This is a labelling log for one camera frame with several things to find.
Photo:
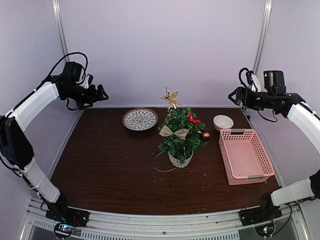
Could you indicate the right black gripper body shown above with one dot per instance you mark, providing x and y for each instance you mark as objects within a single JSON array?
[{"x": 264, "y": 102}]

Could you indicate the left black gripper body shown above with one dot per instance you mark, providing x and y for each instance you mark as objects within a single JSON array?
[{"x": 82, "y": 96}]

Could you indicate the red bauble ornament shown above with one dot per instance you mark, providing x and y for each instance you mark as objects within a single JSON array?
[{"x": 206, "y": 135}]

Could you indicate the red ribbon bow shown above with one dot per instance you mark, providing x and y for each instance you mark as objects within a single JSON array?
[{"x": 192, "y": 119}]

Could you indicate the small green christmas tree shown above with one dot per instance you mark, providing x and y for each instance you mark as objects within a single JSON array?
[{"x": 180, "y": 152}]

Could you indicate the gold star ornament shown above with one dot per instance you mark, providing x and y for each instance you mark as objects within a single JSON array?
[{"x": 171, "y": 99}]

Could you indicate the red burlap bow ornament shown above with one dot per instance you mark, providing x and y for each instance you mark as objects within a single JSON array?
[{"x": 167, "y": 132}]

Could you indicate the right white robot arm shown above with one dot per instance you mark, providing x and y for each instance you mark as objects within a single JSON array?
[{"x": 292, "y": 107}]

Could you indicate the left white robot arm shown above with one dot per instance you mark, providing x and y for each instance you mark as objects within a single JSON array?
[{"x": 16, "y": 148}]

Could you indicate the white ceramic bowl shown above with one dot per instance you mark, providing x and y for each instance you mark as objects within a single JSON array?
[{"x": 222, "y": 122}]

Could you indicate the patterned ceramic plate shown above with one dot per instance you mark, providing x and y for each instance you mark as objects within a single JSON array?
[{"x": 140, "y": 119}]

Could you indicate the pink plastic basket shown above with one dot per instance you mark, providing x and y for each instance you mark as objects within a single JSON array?
[{"x": 245, "y": 159}]

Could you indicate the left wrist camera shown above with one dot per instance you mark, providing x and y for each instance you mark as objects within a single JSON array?
[{"x": 87, "y": 81}]

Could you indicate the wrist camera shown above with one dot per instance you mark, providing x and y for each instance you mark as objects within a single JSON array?
[
  {"x": 87, "y": 81},
  {"x": 253, "y": 81}
]

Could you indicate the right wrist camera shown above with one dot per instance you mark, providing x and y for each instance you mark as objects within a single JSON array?
[{"x": 253, "y": 81}]

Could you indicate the left aluminium frame post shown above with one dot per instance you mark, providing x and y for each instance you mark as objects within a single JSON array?
[{"x": 59, "y": 21}]

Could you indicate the aluminium frame post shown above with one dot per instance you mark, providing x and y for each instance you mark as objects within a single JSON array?
[
  {"x": 264, "y": 31},
  {"x": 59, "y": 21}
]

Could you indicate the right aluminium frame post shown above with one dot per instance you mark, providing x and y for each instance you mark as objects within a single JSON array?
[{"x": 264, "y": 31}]

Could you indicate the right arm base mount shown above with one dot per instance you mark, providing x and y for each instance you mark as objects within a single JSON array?
[{"x": 257, "y": 215}]

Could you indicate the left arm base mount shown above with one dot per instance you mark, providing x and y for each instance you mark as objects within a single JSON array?
[{"x": 74, "y": 217}]

